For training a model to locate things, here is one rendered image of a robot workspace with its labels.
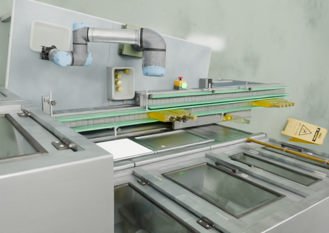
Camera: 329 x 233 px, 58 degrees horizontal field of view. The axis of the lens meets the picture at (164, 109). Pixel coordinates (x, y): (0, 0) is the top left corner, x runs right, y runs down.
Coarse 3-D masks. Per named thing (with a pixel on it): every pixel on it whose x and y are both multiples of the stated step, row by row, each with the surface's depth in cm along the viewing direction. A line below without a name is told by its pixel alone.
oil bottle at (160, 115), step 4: (152, 112) 212; (156, 112) 208; (160, 112) 207; (164, 112) 207; (152, 116) 212; (156, 116) 208; (160, 116) 205; (164, 116) 200; (168, 116) 200; (160, 120) 205; (164, 120) 201; (168, 120) 201
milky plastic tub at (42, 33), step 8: (32, 24) 165; (40, 24) 172; (48, 24) 170; (56, 24) 173; (32, 32) 166; (40, 32) 175; (48, 32) 177; (56, 32) 180; (64, 32) 183; (32, 40) 173; (40, 40) 175; (48, 40) 178; (56, 40) 181; (64, 40) 182; (32, 48) 167; (40, 48) 176; (64, 48) 182
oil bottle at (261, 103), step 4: (256, 100) 283; (260, 100) 279; (264, 100) 279; (256, 104) 283; (260, 104) 279; (264, 104) 276; (268, 104) 272; (272, 104) 270; (276, 104) 268; (280, 104) 265
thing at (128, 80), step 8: (112, 72) 198; (120, 72) 209; (112, 80) 199; (120, 80) 210; (128, 80) 213; (112, 88) 200; (128, 88) 214; (112, 96) 201; (120, 96) 209; (128, 96) 211
